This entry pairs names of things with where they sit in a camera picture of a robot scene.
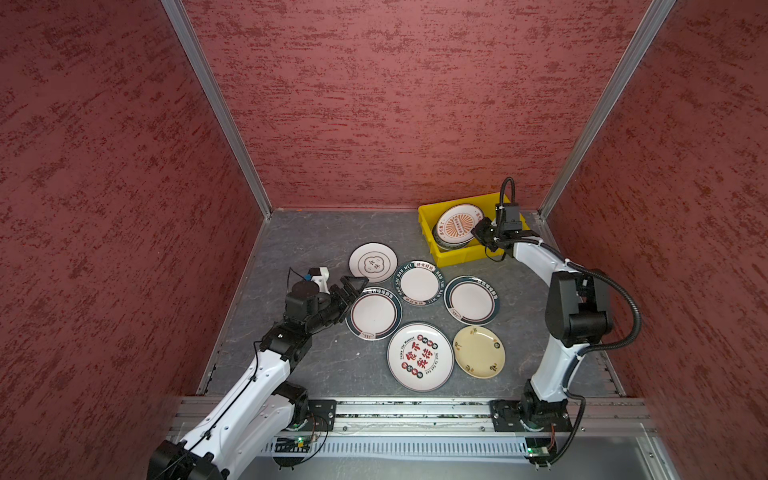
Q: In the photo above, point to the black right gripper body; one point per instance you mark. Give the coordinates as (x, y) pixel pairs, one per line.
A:
(488, 233)

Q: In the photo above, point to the blue white porcelain plate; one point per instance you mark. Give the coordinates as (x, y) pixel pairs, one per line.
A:
(447, 246)

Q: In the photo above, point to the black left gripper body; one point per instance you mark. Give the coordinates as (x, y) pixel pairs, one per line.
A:
(323, 316)

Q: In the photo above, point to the white plate orange sunburst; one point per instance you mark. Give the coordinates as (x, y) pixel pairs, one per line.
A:
(455, 225)

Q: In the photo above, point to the green red rim plate right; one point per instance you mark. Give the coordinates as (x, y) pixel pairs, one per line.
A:
(471, 300)

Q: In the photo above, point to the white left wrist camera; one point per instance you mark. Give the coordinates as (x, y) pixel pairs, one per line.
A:
(320, 276)

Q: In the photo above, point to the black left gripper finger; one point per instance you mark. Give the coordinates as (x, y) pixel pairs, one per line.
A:
(354, 284)
(347, 297)

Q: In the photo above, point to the cream yellow plate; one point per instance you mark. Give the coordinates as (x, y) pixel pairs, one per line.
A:
(479, 352)

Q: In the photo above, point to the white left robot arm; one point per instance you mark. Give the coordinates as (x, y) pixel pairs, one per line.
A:
(263, 402)

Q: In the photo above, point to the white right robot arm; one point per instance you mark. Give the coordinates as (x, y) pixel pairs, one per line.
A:
(576, 314)

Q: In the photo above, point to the aluminium corner post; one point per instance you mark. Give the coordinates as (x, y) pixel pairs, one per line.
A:
(189, 41)
(646, 31)

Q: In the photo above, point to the green rim hao shi plate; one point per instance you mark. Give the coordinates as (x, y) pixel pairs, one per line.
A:
(419, 283)

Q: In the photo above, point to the white plate clover emblem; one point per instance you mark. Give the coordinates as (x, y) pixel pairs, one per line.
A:
(375, 261)

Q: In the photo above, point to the right aluminium corner post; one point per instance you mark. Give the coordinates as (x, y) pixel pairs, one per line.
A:
(646, 31)

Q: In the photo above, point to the green red rim plate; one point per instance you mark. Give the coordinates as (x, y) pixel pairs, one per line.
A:
(471, 300)
(375, 315)

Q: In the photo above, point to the left aluminium corner post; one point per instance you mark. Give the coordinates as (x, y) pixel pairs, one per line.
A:
(189, 41)

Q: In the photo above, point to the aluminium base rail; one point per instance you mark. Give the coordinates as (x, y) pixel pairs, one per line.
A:
(426, 429)

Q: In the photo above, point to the green red rim plate left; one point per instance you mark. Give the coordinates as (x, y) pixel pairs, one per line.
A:
(375, 315)

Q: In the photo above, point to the large white plate red characters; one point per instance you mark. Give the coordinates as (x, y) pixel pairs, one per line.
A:
(420, 357)

